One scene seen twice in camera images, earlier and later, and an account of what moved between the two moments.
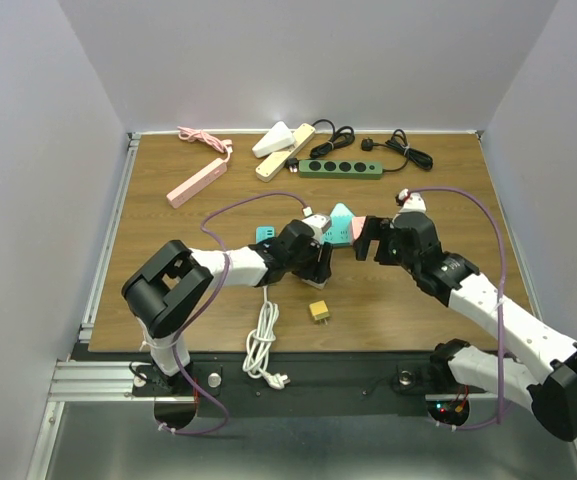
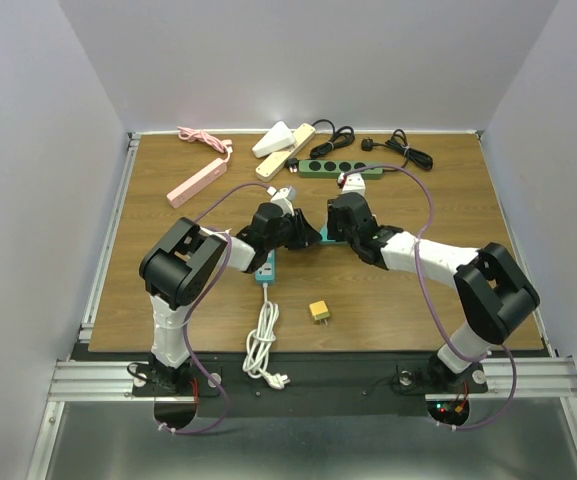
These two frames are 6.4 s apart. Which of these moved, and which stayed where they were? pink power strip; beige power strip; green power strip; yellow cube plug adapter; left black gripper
Moved: left black gripper
Stayed: green power strip; pink power strip; beige power strip; yellow cube plug adapter
